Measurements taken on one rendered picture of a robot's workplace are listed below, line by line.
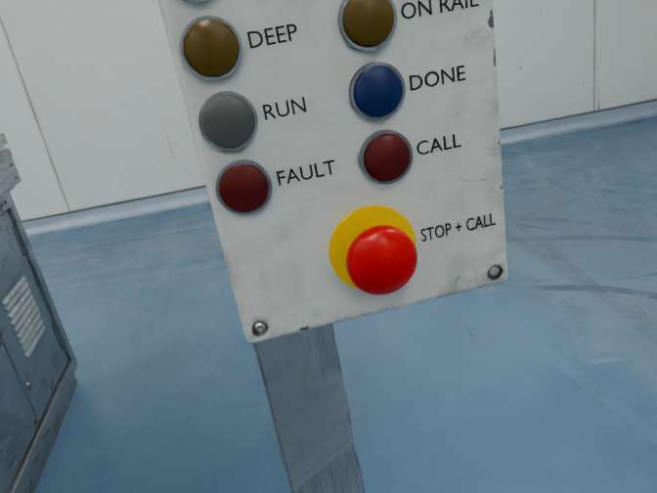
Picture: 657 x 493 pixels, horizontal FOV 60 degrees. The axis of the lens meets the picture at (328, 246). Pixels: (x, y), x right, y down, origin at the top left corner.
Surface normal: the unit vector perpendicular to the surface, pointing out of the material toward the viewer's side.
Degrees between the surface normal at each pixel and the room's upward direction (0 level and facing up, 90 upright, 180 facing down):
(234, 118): 89
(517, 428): 0
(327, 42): 90
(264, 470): 0
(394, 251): 86
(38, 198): 90
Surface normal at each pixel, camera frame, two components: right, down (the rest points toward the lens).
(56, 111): 0.09, 0.36
